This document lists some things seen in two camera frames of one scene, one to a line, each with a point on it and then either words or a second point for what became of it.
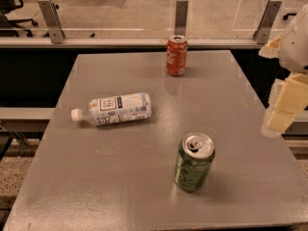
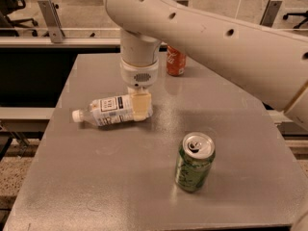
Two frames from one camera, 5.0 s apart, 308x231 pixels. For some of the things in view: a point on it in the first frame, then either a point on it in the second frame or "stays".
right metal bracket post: (262, 34) stays
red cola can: (176, 55) stays
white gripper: (295, 50) -> (140, 74)
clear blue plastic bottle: (115, 110) stays
